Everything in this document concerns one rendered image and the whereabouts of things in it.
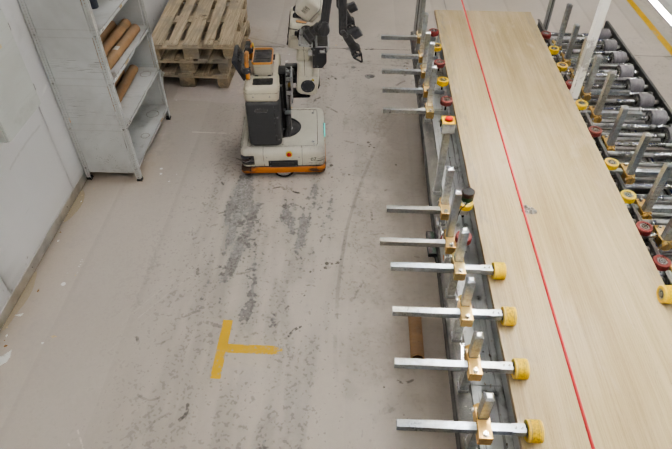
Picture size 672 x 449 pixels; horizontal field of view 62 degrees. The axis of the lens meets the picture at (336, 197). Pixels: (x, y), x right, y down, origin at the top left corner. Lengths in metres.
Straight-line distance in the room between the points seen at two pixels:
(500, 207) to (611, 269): 0.60
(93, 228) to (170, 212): 0.55
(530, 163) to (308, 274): 1.58
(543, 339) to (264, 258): 2.05
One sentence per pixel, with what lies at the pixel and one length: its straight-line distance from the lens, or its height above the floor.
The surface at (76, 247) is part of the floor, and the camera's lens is 4.35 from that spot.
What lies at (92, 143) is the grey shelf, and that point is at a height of 0.37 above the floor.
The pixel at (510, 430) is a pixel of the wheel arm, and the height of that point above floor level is 0.96.
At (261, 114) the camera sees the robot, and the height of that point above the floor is 0.59.
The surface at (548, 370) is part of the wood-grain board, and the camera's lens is 2.50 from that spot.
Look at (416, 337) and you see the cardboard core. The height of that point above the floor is 0.08.
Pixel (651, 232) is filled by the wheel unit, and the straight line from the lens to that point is 3.25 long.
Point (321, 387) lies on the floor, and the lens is 3.34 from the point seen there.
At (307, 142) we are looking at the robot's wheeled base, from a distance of 4.41.
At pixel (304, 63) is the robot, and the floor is 0.90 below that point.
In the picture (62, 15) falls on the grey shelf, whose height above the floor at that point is 1.38.
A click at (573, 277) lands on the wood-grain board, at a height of 0.90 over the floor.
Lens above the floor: 2.92
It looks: 42 degrees down
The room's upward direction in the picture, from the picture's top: straight up
